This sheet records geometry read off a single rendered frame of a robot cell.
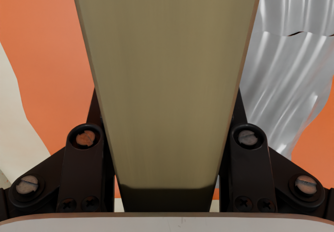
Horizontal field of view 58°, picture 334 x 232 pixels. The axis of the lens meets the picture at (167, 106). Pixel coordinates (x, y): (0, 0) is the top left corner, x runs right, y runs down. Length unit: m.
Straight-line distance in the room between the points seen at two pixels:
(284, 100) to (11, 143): 0.21
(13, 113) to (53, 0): 0.10
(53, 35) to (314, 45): 0.15
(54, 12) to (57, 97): 0.06
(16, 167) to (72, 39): 0.16
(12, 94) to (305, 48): 0.19
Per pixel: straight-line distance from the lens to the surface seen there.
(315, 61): 0.19
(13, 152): 0.29
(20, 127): 0.25
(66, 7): 0.17
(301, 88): 0.21
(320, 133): 0.26
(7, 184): 0.33
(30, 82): 0.21
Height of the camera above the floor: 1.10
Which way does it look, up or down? 43 degrees down
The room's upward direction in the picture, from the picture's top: 180 degrees counter-clockwise
